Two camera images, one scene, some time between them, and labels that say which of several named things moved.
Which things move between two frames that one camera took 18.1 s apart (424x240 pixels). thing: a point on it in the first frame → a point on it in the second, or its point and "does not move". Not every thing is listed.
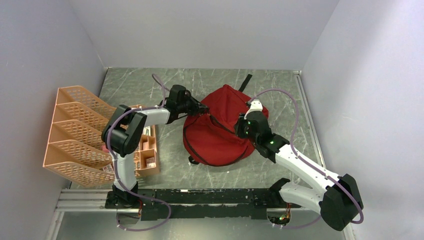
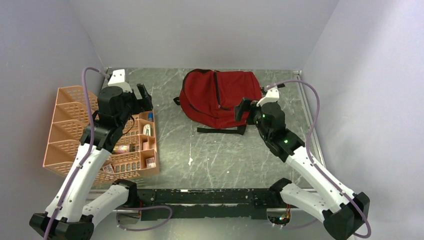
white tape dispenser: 146,131 does not move
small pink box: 150,162 does not move
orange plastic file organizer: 75,148 does not move
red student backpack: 210,138 → 211,97
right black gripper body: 242,129 → 256,110
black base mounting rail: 167,203 does not move
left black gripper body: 189,105 → 132,105
